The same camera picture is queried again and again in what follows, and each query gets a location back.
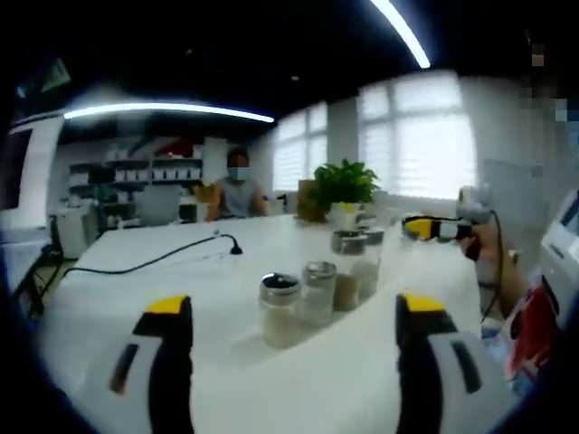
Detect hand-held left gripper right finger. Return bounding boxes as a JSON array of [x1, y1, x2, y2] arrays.
[[394, 292, 521, 434]]

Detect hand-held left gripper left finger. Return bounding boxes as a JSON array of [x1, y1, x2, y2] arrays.
[[67, 294, 195, 434]]

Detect seasoning bottle grey-brown contents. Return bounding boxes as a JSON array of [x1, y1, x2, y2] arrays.
[[359, 228, 385, 299]]

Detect seasoning bottle brown contents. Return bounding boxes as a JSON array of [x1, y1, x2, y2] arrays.
[[331, 230, 368, 312]]

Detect seasoning bottle white contents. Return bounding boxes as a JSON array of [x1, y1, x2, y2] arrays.
[[300, 260, 338, 327]]

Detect seasoning bottle beige contents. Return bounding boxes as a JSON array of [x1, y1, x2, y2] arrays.
[[258, 272, 302, 349]]

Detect person's right hand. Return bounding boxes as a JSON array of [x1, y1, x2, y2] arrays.
[[459, 223, 503, 270]]

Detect large window with blinds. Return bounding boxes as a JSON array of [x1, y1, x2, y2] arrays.
[[356, 74, 476, 200]]

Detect green plant in white pot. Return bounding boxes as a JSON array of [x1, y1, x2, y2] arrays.
[[311, 158, 380, 230]]

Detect white chest device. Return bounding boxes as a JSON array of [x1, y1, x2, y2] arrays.
[[540, 189, 579, 317]]

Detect person in blue shirt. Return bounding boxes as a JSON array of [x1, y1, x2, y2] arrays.
[[481, 270, 562, 394]]

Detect brown paper bag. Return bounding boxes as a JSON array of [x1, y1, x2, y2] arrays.
[[296, 179, 327, 222]]

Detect small window with blinds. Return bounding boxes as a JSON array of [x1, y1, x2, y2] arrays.
[[273, 106, 329, 191]]

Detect grey mesh office chair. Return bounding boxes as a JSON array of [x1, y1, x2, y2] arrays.
[[135, 184, 182, 227]]

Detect ceiling light strip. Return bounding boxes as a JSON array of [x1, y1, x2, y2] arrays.
[[62, 102, 276, 124], [368, 0, 431, 70]]

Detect shelf with white boxes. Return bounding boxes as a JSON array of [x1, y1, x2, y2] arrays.
[[67, 137, 204, 222]]

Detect silver laptop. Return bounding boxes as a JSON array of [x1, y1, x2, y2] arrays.
[[0, 119, 64, 218]]

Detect black power cable with plug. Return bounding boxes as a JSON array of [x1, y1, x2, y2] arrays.
[[67, 233, 244, 277]]

